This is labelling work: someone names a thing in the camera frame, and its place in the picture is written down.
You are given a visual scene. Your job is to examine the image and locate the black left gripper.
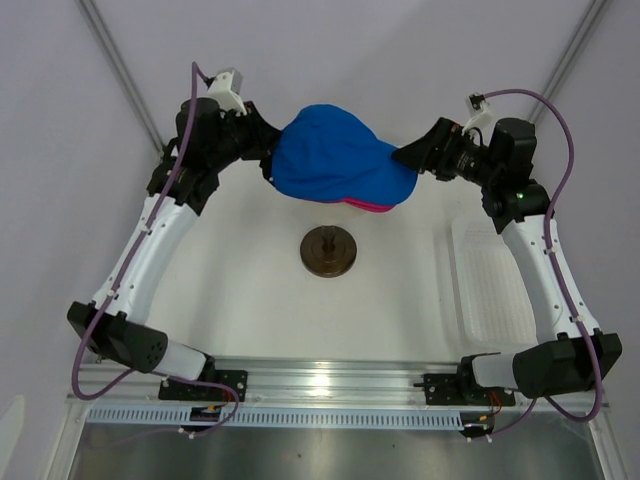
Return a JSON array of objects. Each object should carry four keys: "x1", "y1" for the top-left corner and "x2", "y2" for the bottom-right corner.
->
[{"x1": 208, "y1": 102, "x2": 285, "y2": 173}]

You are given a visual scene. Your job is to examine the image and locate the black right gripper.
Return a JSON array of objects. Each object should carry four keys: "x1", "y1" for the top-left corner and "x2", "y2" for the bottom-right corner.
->
[{"x1": 391, "y1": 118, "x2": 501, "y2": 189}]

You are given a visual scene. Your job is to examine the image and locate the blue cap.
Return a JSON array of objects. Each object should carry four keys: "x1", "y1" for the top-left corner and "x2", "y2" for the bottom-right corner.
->
[
  {"x1": 307, "y1": 184, "x2": 415, "y2": 206},
  {"x1": 266, "y1": 104, "x2": 417, "y2": 204}
]

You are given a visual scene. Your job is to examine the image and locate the magenta baseball cap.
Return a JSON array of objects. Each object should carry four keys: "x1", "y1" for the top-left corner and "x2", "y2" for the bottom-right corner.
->
[{"x1": 343, "y1": 198, "x2": 394, "y2": 213}]

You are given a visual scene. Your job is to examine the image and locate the brown wooden round stand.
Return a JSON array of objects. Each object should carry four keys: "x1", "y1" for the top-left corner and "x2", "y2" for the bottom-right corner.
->
[{"x1": 300, "y1": 225, "x2": 357, "y2": 278}]

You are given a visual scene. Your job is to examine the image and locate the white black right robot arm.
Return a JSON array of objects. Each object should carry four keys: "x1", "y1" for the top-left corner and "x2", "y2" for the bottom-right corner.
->
[{"x1": 392, "y1": 118, "x2": 622, "y2": 404}]

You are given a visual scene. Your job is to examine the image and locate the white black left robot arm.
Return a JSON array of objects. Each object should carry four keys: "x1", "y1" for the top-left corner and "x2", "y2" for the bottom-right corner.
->
[{"x1": 67, "y1": 97, "x2": 281, "y2": 401}]

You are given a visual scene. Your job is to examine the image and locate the white plastic perforated basket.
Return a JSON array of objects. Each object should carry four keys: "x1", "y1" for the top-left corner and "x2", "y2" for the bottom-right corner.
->
[{"x1": 451, "y1": 216, "x2": 537, "y2": 351}]

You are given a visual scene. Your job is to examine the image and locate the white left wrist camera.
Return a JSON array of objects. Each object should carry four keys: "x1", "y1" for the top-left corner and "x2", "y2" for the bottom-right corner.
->
[{"x1": 205, "y1": 68, "x2": 247, "y2": 116}]

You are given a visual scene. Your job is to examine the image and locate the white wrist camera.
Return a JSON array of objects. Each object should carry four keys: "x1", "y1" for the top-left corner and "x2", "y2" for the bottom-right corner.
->
[
  {"x1": 462, "y1": 93, "x2": 494, "y2": 134},
  {"x1": 205, "y1": 68, "x2": 247, "y2": 116}
]

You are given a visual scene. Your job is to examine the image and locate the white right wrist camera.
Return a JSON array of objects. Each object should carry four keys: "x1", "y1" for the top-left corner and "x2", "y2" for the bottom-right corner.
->
[{"x1": 462, "y1": 93, "x2": 494, "y2": 134}]

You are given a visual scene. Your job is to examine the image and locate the left aluminium frame post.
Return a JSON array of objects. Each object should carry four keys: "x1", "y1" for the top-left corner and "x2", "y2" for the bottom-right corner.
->
[{"x1": 75, "y1": 0, "x2": 165, "y2": 153}]

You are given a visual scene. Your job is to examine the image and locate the aluminium frame post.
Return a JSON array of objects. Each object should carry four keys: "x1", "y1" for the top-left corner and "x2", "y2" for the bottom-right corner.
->
[
  {"x1": 539, "y1": 0, "x2": 614, "y2": 103},
  {"x1": 75, "y1": 0, "x2": 165, "y2": 153}
]

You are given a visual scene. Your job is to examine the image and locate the right aluminium frame post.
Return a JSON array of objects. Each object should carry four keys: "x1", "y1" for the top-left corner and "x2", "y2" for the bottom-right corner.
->
[{"x1": 539, "y1": 0, "x2": 614, "y2": 103}]

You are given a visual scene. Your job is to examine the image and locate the aluminium mounting rail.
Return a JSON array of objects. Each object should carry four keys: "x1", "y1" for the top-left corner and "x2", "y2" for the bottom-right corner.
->
[{"x1": 78, "y1": 357, "x2": 594, "y2": 414}]

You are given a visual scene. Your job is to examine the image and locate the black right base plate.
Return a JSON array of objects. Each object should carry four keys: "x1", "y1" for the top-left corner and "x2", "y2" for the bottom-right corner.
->
[{"x1": 413, "y1": 373, "x2": 516, "y2": 407}]

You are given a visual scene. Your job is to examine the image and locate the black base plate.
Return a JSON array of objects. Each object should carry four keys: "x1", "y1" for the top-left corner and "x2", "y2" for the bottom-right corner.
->
[
  {"x1": 413, "y1": 373, "x2": 516, "y2": 407},
  {"x1": 158, "y1": 368, "x2": 250, "y2": 403}
]

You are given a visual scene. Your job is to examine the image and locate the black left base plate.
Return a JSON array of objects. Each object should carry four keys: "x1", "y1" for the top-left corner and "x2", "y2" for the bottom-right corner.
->
[{"x1": 158, "y1": 368, "x2": 250, "y2": 403}]

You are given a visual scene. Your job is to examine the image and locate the white slotted cable duct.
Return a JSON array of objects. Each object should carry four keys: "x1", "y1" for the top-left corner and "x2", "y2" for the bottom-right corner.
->
[{"x1": 87, "y1": 405, "x2": 464, "y2": 431}]

